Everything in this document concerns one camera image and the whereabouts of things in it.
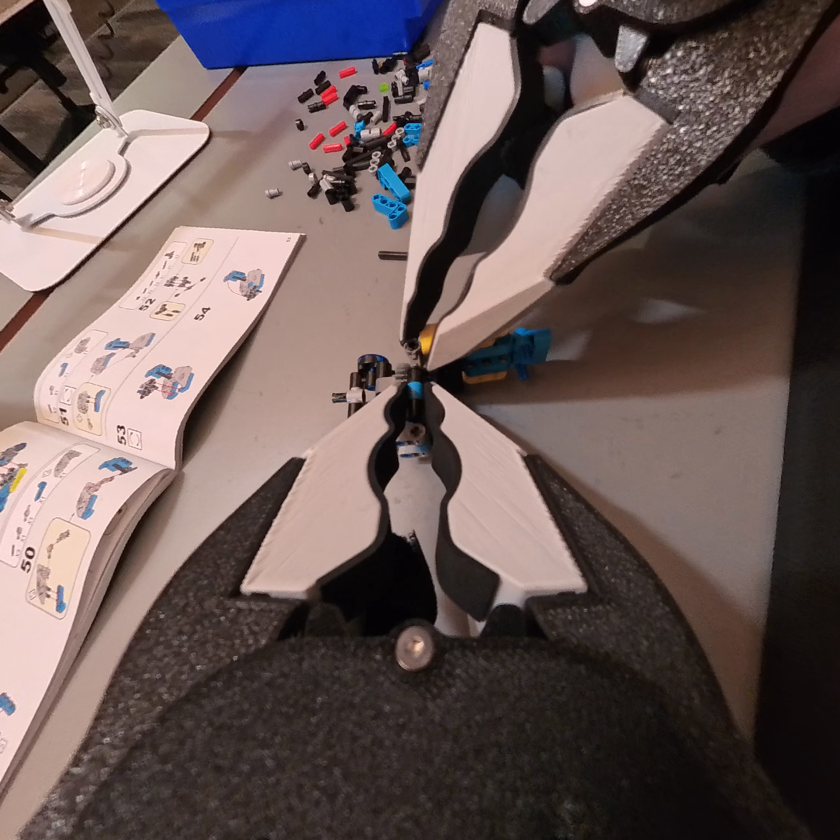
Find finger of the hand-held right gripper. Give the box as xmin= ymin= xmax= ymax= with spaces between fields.
xmin=426 ymin=92 xmax=677 ymax=372
xmin=401 ymin=20 xmax=526 ymax=349

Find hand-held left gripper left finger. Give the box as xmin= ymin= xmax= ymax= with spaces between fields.
xmin=243 ymin=388 xmax=401 ymax=607

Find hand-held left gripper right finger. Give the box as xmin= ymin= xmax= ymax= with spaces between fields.
xmin=431 ymin=384 xmax=589 ymax=618

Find yellow blue brick assembly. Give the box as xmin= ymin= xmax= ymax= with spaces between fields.
xmin=407 ymin=327 xmax=553 ymax=385

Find black blue brick assembly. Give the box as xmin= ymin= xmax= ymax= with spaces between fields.
xmin=334 ymin=348 xmax=435 ymax=455

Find grey desk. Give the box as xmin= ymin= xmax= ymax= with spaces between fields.
xmin=0 ymin=40 xmax=808 ymax=840

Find pile of loose brick parts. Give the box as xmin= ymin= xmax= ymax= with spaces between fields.
xmin=267 ymin=50 xmax=441 ymax=212

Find blue plastic bin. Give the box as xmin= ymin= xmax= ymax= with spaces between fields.
xmin=158 ymin=0 xmax=442 ymax=69

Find building instruction booklet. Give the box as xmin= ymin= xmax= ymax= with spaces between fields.
xmin=0 ymin=226 xmax=307 ymax=791

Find white stand base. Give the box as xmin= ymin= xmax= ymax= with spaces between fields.
xmin=0 ymin=109 xmax=212 ymax=292

